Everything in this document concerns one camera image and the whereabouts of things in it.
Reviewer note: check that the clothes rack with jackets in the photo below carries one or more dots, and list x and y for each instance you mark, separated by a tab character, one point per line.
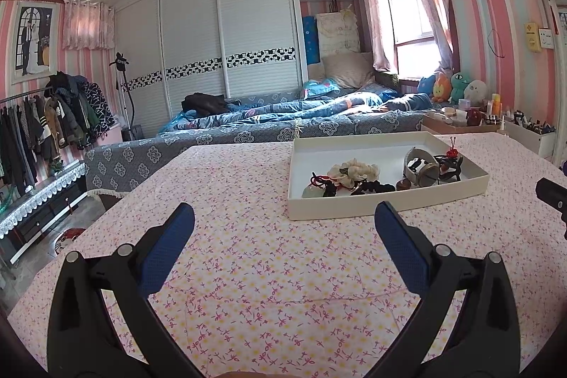
48	121

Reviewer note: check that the blue storage bag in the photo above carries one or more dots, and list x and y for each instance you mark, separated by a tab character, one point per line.
311	39

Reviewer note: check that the blue floral bed cover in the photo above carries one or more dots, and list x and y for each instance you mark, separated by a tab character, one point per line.
146	156

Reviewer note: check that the orange plush toy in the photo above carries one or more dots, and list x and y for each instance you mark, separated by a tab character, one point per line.
441	89

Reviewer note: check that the black hair claw clip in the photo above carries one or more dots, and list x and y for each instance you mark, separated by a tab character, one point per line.
452	170

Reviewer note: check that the cream fluffy scrunchie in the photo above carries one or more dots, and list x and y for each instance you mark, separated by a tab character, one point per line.
356	170

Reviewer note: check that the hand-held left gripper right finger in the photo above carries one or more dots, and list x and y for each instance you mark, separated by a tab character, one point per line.
401	245

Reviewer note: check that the framed wedding wall poster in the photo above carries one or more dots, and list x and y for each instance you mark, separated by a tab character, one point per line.
33	41

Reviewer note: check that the red bead charm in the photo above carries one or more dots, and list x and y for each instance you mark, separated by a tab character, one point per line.
452	153

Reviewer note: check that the white floral storage box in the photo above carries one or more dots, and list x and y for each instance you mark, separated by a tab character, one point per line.
339	32

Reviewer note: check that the black clothing heap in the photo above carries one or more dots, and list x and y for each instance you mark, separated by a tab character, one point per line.
203	104

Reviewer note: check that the white framed mirror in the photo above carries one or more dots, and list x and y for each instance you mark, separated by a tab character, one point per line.
561	50

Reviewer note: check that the white round plush toy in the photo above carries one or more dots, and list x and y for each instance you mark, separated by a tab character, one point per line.
476	92

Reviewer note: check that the blue patterned quilt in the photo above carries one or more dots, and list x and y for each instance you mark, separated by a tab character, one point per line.
310	108

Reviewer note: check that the lace covered low cabinet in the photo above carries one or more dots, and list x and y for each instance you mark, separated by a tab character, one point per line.
40	205

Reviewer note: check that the wooden tray with toiletries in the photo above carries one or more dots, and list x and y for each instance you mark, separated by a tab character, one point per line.
443	124

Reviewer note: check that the blue plush toy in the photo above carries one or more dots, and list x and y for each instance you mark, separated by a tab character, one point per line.
425	86

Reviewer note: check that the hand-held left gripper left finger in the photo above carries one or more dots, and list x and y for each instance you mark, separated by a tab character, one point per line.
170	245

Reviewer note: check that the short pink valance curtain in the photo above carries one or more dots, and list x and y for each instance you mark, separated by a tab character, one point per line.
86	23

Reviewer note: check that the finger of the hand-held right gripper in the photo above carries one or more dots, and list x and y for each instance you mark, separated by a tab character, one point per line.
553	196

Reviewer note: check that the pink floral tablecloth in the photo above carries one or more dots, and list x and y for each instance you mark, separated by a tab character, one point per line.
265	271

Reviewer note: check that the yellow wall box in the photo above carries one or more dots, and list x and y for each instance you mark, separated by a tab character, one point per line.
532	37

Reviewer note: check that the black garment steamer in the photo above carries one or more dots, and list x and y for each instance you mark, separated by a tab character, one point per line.
126	94

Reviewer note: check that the red apple shaped jar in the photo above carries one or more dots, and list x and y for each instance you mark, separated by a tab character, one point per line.
475	116

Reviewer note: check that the window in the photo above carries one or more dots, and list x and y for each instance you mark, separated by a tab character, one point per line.
409	6

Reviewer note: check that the white shallow tray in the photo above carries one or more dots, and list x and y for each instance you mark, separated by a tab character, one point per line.
385	207

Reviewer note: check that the white sliding door wardrobe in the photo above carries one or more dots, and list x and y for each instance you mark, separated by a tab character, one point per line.
248	28

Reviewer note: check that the beige pillow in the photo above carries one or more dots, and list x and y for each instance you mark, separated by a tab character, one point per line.
347	70

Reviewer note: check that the white wall socket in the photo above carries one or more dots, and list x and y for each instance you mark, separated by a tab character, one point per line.
547	39

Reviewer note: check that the green plush toy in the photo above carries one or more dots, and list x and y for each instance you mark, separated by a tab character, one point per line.
460	85

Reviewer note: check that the grey wide hair band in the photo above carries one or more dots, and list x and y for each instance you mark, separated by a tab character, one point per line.
421	172

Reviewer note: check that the orange bottle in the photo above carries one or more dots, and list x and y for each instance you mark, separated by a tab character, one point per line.
496	105

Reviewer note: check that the white cosmetics organizer box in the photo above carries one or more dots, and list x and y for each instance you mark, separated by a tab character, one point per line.
529	139

